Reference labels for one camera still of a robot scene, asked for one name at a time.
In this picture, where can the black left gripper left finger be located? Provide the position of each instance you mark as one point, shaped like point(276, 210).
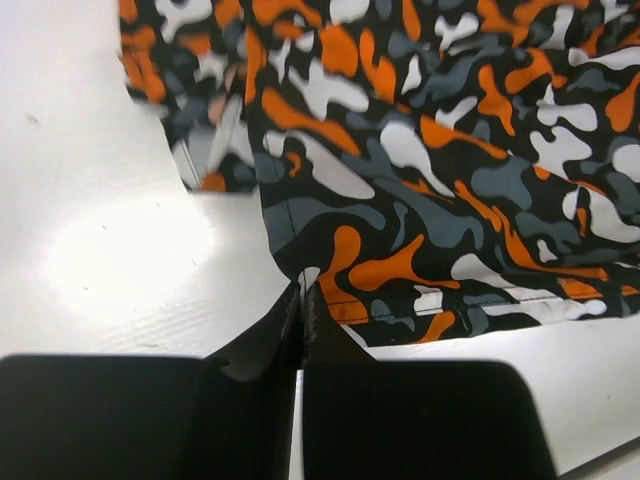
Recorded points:
point(225, 416)

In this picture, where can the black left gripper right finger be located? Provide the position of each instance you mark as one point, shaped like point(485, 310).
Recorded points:
point(364, 418)

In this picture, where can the orange camouflage shorts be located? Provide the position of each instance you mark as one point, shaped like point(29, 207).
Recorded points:
point(439, 169)

